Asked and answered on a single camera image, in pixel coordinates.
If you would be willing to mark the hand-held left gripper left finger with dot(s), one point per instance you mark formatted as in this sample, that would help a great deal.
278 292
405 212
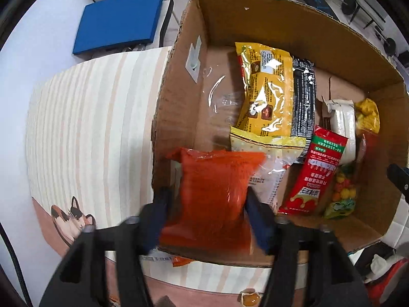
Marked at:
156 220

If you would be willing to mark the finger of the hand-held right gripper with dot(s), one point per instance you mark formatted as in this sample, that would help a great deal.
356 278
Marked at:
399 177

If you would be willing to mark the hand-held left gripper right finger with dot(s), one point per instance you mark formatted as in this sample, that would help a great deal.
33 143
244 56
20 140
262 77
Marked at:
259 225

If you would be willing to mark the dark red snack packet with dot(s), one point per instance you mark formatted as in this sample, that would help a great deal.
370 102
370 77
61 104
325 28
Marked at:
367 147

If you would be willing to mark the green colourful candy packet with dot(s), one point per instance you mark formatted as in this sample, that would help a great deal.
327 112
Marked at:
343 192

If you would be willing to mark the orange snack packet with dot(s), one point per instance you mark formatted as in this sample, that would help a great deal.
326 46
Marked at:
211 192
180 261

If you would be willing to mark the small yellow snack packet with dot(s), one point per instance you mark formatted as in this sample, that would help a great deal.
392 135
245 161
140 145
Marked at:
367 112

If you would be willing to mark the long red snack packet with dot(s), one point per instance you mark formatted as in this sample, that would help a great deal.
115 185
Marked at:
314 172

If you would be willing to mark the pale translucent snack packet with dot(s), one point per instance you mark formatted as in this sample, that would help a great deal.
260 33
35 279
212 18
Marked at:
271 147

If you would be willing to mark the long black snack packet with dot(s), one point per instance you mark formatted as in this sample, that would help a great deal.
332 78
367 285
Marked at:
303 102

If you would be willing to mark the printed cardboard box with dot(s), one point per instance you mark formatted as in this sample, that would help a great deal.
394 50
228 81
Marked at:
182 80

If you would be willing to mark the long yellow snack packet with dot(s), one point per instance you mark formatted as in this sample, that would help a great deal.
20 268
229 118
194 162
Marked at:
268 80

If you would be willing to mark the white grey snack packet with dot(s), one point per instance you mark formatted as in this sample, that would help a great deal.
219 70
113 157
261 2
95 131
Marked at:
158 257

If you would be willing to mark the clear braised egg packet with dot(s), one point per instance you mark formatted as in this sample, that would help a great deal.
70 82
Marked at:
250 300

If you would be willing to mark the striped cat print tablecloth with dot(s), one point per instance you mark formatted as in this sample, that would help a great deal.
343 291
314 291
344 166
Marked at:
96 134

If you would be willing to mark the red plastic bag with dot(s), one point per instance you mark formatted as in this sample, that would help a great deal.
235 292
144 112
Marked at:
389 289

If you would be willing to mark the short barbell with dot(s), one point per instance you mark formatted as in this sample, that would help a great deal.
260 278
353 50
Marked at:
389 45

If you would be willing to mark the blue seat cushion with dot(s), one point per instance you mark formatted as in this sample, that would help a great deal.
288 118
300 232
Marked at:
118 22

